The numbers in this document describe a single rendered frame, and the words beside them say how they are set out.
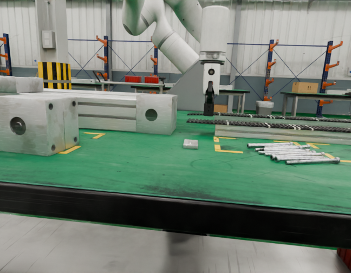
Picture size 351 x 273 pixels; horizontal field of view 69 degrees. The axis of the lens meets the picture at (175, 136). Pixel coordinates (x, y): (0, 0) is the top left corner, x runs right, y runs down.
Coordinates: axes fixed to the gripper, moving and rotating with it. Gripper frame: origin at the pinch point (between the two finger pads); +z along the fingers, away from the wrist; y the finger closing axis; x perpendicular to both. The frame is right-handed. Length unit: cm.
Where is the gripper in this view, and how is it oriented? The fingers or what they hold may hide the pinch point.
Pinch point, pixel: (208, 110)
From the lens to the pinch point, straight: 85.8
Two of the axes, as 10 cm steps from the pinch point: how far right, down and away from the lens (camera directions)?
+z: -0.4, 9.8, 2.1
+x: -9.9, -0.7, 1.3
